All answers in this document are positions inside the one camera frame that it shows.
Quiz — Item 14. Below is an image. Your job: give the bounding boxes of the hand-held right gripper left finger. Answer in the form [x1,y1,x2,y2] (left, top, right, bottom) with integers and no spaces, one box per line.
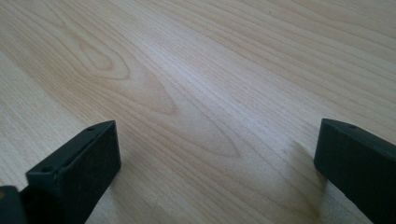
[19,119,122,224]

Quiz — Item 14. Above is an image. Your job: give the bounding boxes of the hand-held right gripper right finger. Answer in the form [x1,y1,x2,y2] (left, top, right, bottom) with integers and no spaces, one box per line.
[313,118,396,224]

